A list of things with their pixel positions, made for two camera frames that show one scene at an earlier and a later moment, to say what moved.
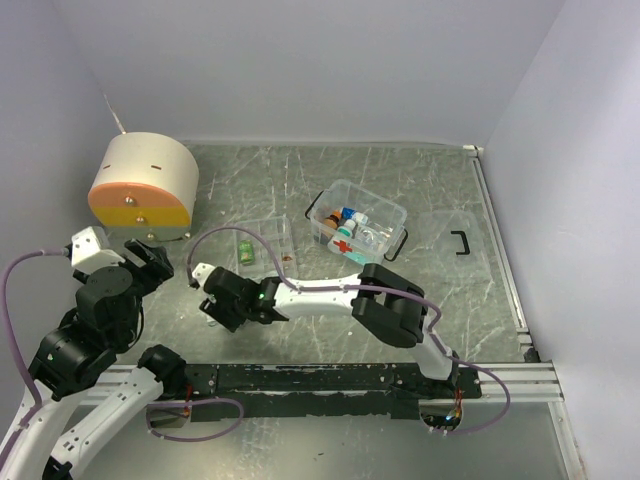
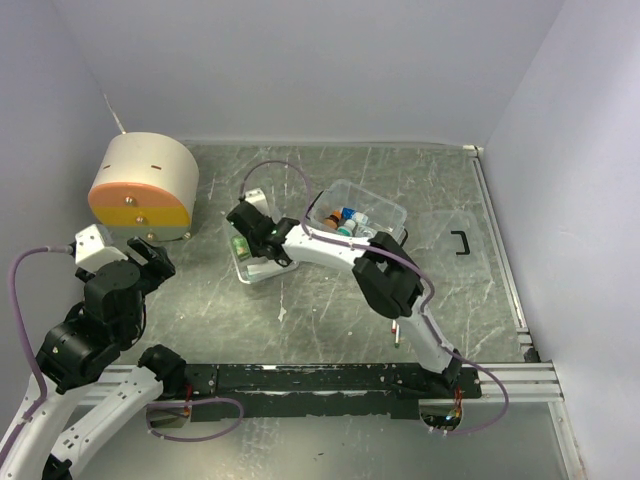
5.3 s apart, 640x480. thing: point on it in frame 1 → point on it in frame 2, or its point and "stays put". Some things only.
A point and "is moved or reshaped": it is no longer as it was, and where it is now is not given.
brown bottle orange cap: (333, 219) stays put
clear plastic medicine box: (355, 224) stays put
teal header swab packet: (357, 257) is moved or reshaped
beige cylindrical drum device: (145, 187) stays put
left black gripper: (154, 270) stays put
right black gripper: (213, 306) → (253, 249)
